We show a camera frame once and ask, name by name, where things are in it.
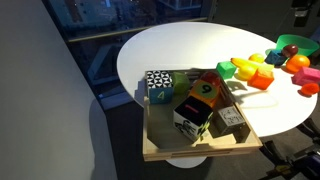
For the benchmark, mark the red toy tomato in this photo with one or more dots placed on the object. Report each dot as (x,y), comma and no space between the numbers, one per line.
(211,78)

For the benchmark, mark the lime green block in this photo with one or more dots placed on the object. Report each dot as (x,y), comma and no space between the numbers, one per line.
(180,82)

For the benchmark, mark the dark red toy plum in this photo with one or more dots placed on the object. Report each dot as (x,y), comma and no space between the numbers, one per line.
(290,50)

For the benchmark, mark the toy orange fruit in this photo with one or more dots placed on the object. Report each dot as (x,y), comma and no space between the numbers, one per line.
(297,63)

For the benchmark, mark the wooden tray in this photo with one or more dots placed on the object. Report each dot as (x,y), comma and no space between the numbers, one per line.
(160,133)

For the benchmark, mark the large black white cube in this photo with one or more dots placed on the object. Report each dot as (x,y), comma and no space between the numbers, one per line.
(192,118)

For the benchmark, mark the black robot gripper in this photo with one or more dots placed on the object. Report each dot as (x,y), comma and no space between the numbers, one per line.
(301,6)

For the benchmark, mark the orange block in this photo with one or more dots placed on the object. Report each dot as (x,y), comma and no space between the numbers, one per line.
(261,79)

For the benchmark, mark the window railing bar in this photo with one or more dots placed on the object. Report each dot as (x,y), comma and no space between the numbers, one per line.
(133,30)

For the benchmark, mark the black white triangle cube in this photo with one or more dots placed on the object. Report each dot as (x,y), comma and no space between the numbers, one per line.
(160,86)

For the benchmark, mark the yellow toy banana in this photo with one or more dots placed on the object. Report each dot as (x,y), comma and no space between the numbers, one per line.
(246,62)

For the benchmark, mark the white table pedestal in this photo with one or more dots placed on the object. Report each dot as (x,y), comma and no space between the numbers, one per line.
(186,162)

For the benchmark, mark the small red-orange toy fruit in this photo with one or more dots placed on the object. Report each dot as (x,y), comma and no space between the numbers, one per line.
(309,89)

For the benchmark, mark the orange cube with nine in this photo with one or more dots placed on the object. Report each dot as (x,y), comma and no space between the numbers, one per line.
(203,91)

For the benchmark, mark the green plastic bowl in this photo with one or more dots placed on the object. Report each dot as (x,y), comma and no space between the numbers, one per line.
(300,41)

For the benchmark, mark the pink block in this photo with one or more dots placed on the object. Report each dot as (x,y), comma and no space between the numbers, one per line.
(306,76)

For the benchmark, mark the grey printed cube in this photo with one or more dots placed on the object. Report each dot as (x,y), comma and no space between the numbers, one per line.
(230,120)

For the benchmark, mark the small yellow toy fruit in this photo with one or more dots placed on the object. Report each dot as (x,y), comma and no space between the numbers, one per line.
(257,58)

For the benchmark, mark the teal patterned block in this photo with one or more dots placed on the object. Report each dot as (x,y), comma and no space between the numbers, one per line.
(275,57)

